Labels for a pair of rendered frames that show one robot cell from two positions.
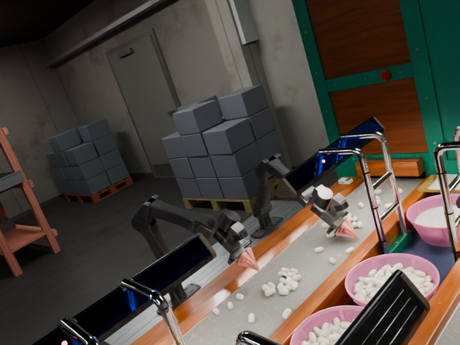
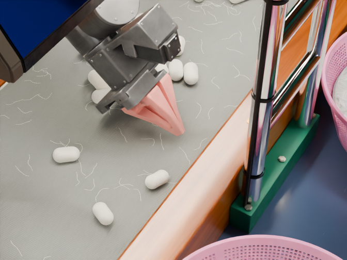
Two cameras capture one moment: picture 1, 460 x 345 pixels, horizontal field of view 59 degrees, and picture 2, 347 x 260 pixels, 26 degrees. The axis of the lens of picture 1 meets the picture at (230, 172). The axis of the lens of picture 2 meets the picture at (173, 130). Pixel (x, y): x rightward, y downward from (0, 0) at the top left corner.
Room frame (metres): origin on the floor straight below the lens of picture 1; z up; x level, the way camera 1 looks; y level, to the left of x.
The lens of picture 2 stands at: (0.77, -0.15, 1.47)
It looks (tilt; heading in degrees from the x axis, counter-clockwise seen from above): 48 degrees down; 340
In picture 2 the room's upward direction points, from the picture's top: straight up
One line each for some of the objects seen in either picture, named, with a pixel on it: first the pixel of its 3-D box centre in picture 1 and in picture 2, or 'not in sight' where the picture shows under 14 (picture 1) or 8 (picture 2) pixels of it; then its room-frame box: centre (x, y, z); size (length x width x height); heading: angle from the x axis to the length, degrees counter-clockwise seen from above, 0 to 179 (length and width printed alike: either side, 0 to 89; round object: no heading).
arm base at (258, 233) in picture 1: (264, 220); not in sight; (1.89, -0.09, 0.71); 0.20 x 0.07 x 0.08; 131
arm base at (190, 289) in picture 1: (176, 291); not in sight; (1.50, 0.36, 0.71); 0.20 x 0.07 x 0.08; 131
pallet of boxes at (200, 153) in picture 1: (222, 150); not in sight; (4.48, 0.00, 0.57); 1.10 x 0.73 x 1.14; 41
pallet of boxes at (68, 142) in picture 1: (85, 161); not in sight; (7.09, 2.32, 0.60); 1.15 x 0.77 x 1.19; 41
